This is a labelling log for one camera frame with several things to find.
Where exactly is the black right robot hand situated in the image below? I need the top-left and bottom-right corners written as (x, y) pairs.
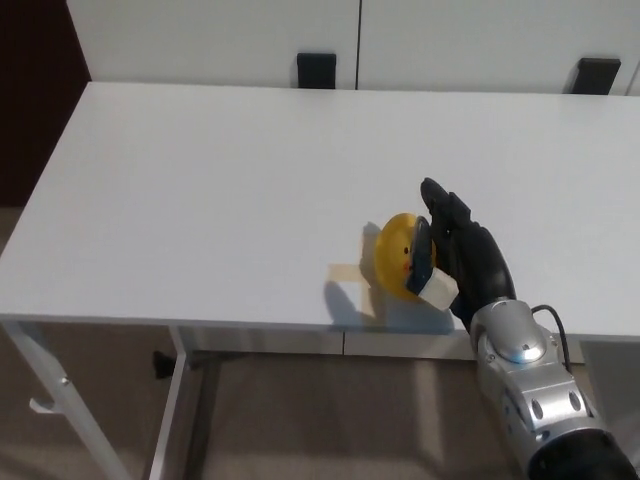
top-left (402, 176), bottom-right (517, 333)

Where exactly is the yellow rubber duck toy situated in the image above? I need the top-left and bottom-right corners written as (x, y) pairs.
top-left (374, 212), bottom-right (439, 303)

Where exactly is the black floor bracket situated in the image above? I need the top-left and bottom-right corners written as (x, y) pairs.
top-left (152, 350), bottom-right (177, 381)

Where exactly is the black rectangular cabinet handle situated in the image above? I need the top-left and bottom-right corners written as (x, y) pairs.
top-left (572, 57), bottom-right (622, 94)

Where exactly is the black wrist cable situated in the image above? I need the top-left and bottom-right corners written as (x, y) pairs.
top-left (529, 304), bottom-right (574, 372)

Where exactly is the beige tape cross marker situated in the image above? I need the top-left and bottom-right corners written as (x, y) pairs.
top-left (327, 262), bottom-right (387, 327)

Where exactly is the left black wall bracket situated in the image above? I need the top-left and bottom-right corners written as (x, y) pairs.
top-left (296, 51), bottom-right (337, 90)

